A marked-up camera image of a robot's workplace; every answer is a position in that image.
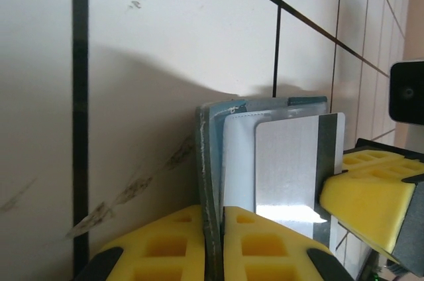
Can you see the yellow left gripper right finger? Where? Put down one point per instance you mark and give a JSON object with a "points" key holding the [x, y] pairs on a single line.
{"points": [[265, 254]]}

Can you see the blue leather card holder wallet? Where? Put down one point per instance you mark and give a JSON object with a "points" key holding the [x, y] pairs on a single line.
{"points": [[212, 161]]}

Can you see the silver card with dark stripe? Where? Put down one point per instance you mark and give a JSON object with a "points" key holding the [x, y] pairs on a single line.
{"points": [[285, 168]]}

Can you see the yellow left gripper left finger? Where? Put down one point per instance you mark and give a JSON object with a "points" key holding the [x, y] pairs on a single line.
{"points": [[159, 248]]}

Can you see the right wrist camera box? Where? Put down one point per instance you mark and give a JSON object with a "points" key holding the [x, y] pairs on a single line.
{"points": [[407, 92]]}

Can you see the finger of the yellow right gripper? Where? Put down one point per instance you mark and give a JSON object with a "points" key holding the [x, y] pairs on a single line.
{"points": [[364, 208], [381, 165]]}

